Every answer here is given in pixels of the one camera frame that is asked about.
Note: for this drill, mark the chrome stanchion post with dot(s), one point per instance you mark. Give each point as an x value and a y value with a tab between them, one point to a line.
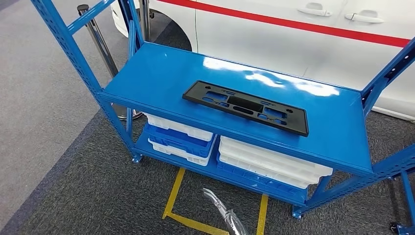
145	19
97	35

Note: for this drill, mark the black plastic plate frame part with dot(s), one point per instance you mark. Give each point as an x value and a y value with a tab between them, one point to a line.
194	94

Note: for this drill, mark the blue metal rack on casters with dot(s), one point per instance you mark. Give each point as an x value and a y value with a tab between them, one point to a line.
409	194

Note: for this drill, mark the blue metal shelf rack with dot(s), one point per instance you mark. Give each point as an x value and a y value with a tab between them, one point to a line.
162	74

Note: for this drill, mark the white car with red stripe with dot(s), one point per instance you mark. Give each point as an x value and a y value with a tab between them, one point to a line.
259	42

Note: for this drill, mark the blue plastic bin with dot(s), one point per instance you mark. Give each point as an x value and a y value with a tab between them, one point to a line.
178	142

